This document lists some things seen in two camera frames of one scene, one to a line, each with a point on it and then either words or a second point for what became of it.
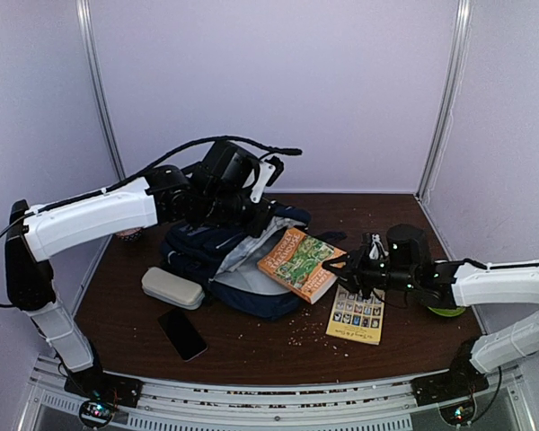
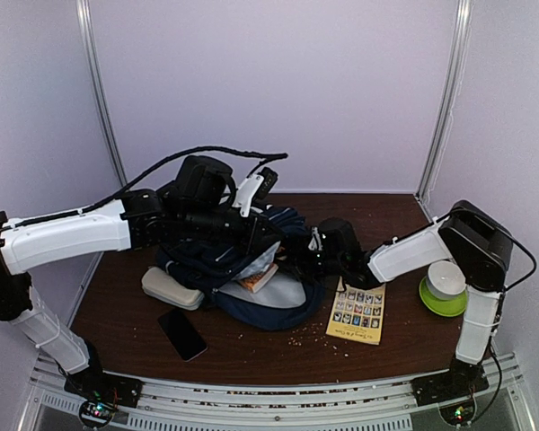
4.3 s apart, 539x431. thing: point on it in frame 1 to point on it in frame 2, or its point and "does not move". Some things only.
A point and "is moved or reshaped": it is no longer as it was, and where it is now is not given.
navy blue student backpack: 224,259 is moved or reshaped
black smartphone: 182,333 does not move
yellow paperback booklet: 357,317 does not move
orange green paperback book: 296,261 is moved or reshaped
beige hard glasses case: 172,288 does not move
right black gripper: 355,267 to 295,260
